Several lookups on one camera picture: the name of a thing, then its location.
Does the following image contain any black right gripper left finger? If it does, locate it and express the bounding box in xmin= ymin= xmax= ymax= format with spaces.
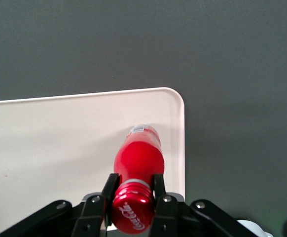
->
xmin=71 ymin=173 xmax=121 ymax=237

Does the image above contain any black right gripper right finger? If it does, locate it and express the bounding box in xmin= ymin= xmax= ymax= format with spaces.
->
xmin=148 ymin=173 xmax=179 ymax=237

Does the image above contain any red coke bottle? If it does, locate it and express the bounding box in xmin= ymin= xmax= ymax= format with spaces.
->
xmin=111 ymin=124 xmax=165 ymax=235

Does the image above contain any white plastic tray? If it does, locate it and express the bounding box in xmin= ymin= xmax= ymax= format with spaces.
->
xmin=0 ymin=86 xmax=185 ymax=237

